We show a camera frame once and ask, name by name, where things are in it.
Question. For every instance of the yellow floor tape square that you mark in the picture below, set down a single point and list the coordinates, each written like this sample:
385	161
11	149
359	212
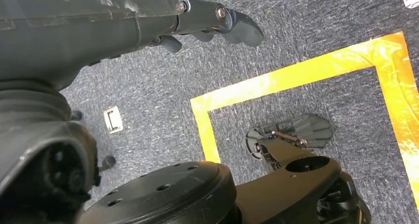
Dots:
294	68

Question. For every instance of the closed floor outlet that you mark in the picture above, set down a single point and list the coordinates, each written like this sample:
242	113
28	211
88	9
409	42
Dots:
113	120

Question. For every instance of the black round robot joint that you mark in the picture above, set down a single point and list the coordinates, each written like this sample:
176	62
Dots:
163	196

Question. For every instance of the black robot leg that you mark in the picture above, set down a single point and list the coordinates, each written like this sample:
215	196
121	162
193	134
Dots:
278	189

